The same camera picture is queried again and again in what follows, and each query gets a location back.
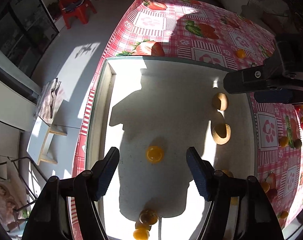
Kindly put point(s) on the white tray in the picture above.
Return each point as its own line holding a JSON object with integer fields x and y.
{"x": 152, "y": 101}

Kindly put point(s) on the brown kiwi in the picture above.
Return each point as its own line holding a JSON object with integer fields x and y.
{"x": 220, "y": 101}

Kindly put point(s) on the yellow tomato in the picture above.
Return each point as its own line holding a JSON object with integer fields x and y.
{"x": 154, "y": 154}

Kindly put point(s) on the red plastic stool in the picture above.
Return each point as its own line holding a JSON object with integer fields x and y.
{"x": 77, "y": 9}

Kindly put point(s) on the dark olive tomato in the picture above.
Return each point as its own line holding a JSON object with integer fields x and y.
{"x": 148, "y": 217}

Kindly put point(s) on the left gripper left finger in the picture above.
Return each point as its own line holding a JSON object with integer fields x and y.
{"x": 103, "y": 171}

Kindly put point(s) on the pink strawberry tablecloth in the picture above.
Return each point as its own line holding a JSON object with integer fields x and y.
{"x": 243, "y": 208}

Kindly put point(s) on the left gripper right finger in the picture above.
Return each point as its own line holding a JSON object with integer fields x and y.
{"x": 203, "y": 174}

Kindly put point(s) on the brown kiwi fruit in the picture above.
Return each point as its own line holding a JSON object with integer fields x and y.
{"x": 221, "y": 133}

